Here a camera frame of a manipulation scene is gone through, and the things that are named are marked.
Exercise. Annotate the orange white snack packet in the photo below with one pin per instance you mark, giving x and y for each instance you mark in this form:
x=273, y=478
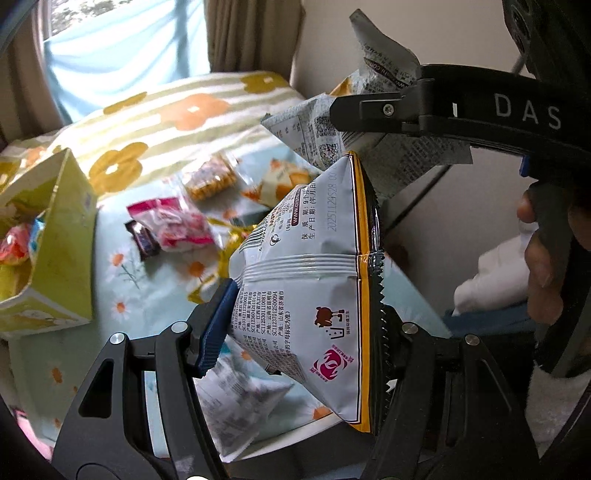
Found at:
x=281, y=177

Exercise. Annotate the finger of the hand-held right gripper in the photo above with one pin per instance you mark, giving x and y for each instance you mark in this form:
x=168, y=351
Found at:
x=369, y=113

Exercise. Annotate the gold yellow snack packet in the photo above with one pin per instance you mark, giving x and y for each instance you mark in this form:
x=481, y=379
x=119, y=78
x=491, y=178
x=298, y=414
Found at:
x=203, y=288

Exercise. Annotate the green cardboard box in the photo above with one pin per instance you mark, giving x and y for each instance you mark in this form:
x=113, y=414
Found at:
x=64, y=240

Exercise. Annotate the dark chocolate bar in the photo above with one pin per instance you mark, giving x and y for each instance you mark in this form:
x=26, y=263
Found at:
x=145, y=244

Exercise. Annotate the brown curtain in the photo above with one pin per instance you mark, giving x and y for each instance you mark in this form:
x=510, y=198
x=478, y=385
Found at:
x=249, y=37
x=27, y=92

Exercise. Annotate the flat silver snack packet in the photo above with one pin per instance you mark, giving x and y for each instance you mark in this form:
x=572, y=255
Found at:
x=249, y=406

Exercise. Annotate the light blue daisy bed sheet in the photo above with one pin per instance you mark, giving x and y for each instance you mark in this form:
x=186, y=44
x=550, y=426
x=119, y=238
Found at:
x=152, y=286

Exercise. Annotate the light blue window cloth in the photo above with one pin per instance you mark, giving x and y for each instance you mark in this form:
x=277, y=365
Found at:
x=115, y=60

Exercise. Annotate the striped floral blanket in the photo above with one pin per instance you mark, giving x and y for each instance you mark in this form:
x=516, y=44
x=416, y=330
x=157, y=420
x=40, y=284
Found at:
x=161, y=115

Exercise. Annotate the pink white snack packet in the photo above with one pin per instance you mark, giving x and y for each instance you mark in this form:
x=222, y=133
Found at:
x=175, y=224

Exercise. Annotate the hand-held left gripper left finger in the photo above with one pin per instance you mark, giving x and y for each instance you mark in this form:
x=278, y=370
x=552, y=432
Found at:
x=217, y=323

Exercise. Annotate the silver snack packet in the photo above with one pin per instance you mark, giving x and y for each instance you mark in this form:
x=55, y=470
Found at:
x=249, y=406
x=300, y=124

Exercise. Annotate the orange red snack packet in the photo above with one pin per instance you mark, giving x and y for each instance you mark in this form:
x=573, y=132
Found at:
x=11, y=247

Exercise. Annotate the person's right hand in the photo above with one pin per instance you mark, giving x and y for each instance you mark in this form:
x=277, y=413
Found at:
x=540, y=277

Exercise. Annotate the clear waffle packet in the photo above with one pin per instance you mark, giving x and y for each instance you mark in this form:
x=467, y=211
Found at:
x=207, y=177

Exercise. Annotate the white cloth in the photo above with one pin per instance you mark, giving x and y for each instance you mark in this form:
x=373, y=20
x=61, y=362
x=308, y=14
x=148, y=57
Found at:
x=489, y=281

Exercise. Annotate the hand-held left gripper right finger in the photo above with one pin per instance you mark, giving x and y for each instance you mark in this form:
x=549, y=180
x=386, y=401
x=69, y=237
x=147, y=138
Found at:
x=415, y=369

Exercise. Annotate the silver snack bag yellow edge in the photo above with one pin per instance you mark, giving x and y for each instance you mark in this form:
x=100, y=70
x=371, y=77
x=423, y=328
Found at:
x=300, y=277

